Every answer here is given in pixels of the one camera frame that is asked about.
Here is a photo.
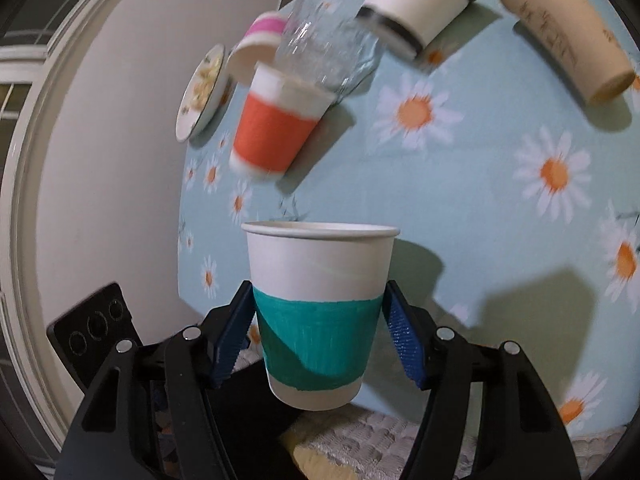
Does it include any teal sleeve paper cup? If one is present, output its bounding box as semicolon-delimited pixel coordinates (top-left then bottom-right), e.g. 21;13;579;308
242;221;399;412

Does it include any orange sleeve paper cup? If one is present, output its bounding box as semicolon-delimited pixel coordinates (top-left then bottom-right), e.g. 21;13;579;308
229;63;336;180

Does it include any pink sleeve paper cup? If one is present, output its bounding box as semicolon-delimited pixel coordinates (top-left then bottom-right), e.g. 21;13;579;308
227;11;288;86

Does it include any clear glass cup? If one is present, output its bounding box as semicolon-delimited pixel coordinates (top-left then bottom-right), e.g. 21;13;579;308
274;0;382;99

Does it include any black banded white cup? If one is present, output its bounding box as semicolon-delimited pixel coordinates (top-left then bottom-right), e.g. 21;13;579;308
356;0;476;61

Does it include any brown kraft paper cup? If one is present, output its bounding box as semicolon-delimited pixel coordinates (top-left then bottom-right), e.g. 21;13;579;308
500;0;636;105

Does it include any daisy print blue tablecloth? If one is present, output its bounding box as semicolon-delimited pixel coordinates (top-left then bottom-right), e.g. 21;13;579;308
178;0;639;436

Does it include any white bowl with snacks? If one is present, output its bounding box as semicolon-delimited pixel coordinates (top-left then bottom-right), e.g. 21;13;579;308
175;44;230;143

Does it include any white framed window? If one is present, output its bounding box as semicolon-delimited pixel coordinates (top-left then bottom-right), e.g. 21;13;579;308
1;0;123;467

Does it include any black tracking camera box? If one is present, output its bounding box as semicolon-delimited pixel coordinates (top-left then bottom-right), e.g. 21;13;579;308
47;282;142;392

